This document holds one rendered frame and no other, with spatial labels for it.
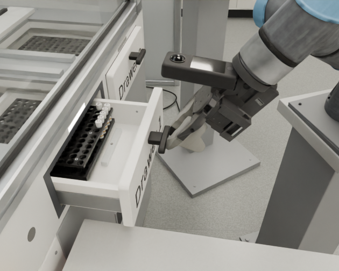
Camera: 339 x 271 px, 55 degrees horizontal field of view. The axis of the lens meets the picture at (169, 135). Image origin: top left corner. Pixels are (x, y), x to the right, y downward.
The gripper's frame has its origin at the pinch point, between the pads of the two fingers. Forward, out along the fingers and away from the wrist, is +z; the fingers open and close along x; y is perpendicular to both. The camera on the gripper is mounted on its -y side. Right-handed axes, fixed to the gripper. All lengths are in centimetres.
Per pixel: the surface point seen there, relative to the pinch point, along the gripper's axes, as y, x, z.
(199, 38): 10, 87, 17
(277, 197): 58, 34, 25
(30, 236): -12.2, -21.9, 13.4
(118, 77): -12.2, 20.8, 10.2
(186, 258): 13.5, -15.3, 9.6
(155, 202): 40, 53, 84
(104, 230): 0.1, -12.1, 18.9
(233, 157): 68, 88, 60
